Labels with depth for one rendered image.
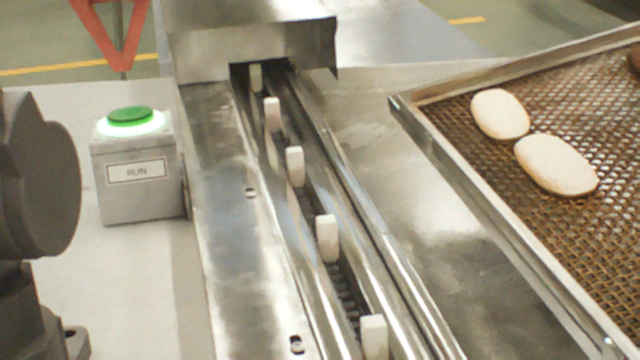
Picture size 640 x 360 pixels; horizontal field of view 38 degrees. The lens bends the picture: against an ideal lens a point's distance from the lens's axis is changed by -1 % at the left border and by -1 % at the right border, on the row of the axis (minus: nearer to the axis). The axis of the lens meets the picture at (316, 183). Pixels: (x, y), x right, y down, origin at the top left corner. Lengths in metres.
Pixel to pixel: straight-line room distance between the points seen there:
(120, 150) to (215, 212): 0.12
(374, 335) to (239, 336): 0.08
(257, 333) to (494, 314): 0.17
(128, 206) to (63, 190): 0.25
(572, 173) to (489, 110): 0.14
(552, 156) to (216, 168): 0.28
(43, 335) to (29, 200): 0.09
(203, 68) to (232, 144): 0.20
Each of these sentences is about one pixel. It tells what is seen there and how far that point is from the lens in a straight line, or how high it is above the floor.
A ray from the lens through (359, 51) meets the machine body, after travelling 1.26.
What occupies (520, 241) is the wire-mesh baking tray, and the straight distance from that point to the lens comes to 0.56.
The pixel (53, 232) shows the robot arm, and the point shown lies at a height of 0.93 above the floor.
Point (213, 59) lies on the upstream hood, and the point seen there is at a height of 0.89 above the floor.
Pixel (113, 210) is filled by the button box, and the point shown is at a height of 0.84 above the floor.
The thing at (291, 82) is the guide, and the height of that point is 0.86.
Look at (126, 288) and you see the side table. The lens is 0.70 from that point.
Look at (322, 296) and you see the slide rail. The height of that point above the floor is 0.85.
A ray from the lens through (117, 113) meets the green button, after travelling 0.80.
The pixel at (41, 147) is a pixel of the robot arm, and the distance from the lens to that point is 0.53.
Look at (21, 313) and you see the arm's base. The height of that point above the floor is 0.89.
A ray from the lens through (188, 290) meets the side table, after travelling 0.69.
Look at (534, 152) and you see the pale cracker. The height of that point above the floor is 0.91.
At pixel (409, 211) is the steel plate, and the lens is 0.78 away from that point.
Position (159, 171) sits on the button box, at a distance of 0.78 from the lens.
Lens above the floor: 1.15
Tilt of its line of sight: 23 degrees down
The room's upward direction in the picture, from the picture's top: 4 degrees counter-clockwise
